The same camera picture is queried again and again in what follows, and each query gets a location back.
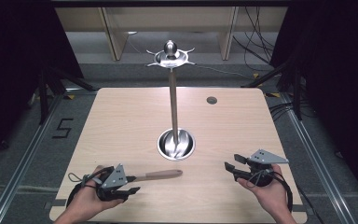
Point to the black metal stand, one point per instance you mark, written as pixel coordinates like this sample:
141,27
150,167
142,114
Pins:
43,93
296,90

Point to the person's left hand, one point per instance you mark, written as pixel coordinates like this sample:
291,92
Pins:
85,196

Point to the light wooden furniture frame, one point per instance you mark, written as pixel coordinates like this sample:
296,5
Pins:
113,37

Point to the yellow black tape marker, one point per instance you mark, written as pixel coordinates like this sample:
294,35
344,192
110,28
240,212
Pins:
273,94
71,97
256,75

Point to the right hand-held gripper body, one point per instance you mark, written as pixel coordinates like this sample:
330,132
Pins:
265,158

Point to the grey table grommet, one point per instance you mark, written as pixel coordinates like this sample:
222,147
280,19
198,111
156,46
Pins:
211,100

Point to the dark curtain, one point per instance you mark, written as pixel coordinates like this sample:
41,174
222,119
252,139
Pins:
12,62
338,77

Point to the steel utensil stand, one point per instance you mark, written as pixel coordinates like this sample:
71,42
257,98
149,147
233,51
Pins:
174,109

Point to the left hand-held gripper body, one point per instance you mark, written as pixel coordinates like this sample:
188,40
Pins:
115,178

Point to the black tape floor mark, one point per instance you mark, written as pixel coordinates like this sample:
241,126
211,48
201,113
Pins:
62,128

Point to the person's right hand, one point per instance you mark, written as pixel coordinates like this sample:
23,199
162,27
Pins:
273,196

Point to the aluminium floor rail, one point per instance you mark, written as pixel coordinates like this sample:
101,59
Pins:
28,155
320,155

